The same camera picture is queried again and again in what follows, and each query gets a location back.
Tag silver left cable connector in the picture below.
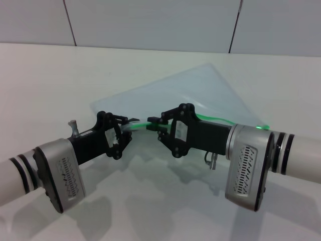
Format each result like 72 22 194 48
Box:
68 119 80 138

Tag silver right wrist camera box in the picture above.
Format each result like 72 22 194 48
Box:
224 124 276 212

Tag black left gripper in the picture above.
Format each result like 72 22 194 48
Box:
68 110 140 166

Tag silver right cable connector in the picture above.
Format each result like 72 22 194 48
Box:
204 151 219 171

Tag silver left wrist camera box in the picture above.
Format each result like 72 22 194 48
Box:
33 138 86 214

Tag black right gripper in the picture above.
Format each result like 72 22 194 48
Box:
146 102 233 159

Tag clear green-zipper document bag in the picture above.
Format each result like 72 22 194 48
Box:
90 62 271 161

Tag silver cable connector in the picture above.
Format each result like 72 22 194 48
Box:
204 151 219 171
68 119 80 138

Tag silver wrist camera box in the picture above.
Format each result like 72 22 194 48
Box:
224 124 276 212
33 138 86 214

